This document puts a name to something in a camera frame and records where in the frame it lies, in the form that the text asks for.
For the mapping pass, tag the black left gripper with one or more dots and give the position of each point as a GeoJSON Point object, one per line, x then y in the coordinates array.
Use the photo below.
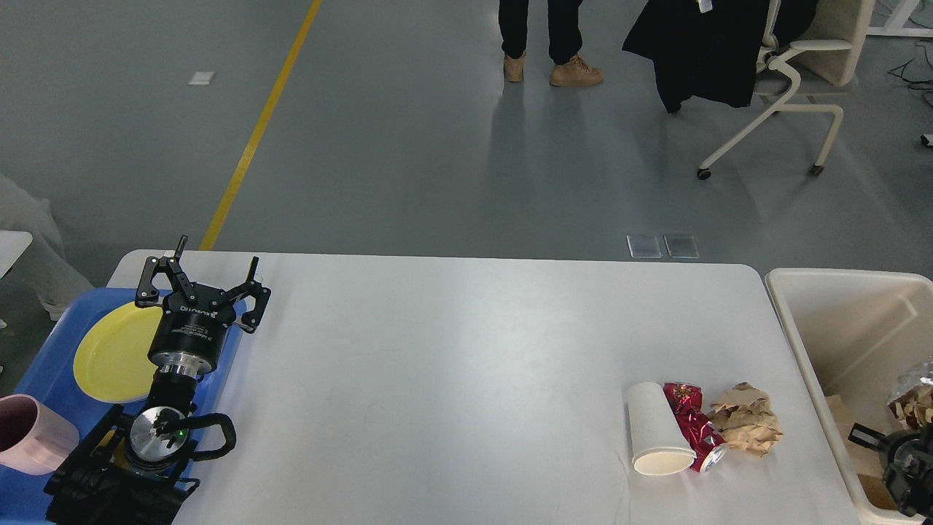
{"type": "Point", "coordinates": [191, 337]}

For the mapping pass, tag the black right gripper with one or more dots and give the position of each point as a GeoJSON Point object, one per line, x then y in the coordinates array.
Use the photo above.
{"type": "Point", "coordinates": [895, 450]}

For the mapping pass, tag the aluminium foil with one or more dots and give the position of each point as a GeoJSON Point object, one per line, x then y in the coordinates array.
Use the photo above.
{"type": "Point", "coordinates": [921, 373]}

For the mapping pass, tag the yellow plastic plate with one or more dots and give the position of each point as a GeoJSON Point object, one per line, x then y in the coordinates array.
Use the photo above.
{"type": "Point", "coordinates": [112, 362]}

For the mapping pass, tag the pink mug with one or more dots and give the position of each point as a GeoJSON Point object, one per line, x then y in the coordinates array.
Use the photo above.
{"type": "Point", "coordinates": [35, 440]}

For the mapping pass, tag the white paper cup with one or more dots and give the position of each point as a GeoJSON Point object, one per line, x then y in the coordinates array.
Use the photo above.
{"type": "Point", "coordinates": [658, 445]}

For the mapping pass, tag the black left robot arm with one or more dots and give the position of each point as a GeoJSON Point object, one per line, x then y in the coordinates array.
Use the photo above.
{"type": "Point", "coordinates": [130, 468]}

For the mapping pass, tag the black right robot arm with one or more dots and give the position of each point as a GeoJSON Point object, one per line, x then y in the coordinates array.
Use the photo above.
{"type": "Point", "coordinates": [913, 496]}

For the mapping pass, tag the white plastic bin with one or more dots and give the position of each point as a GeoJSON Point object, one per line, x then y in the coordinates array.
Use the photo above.
{"type": "Point", "coordinates": [854, 333]}

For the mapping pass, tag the small crumpled brown paper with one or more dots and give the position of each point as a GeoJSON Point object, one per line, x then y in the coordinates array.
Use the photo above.
{"type": "Point", "coordinates": [744, 418]}

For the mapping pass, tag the person in white trousers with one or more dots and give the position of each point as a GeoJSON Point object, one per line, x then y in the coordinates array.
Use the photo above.
{"type": "Point", "coordinates": [43, 265]}

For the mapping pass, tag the blue plastic tray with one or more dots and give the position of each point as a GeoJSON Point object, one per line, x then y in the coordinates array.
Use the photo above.
{"type": "Point", "coordinates": [50, 379]}

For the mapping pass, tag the red snack wrapper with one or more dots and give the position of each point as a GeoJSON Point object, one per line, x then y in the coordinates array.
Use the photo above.
{"type": "Point", "coordinates": [686, 402]}

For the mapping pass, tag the white side table left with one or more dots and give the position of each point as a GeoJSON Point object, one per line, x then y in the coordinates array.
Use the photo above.
{"type": "Point", "coordinates": [13, 244]}

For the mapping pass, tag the floor outlet plates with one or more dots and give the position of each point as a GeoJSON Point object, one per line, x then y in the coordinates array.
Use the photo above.
{"type": "Point", "coordinates": [652, 247]}

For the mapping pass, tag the white office chair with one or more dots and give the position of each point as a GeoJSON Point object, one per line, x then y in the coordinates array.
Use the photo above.
{"type": "Point", "coordinates": [792, 75]}

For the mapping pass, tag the white desk leg background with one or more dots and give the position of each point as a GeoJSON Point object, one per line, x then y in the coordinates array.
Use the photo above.
{"type": "Point", "coordinates": [899, 22]}

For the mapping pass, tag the black jacket on chair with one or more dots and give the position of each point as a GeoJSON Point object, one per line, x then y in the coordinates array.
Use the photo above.
{"type": "Point", "coordinates": [706, 54]}

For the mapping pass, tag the person in black trousers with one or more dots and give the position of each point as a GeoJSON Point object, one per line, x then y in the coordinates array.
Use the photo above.
{"type": "Point", "coordinates": [565, 42]}

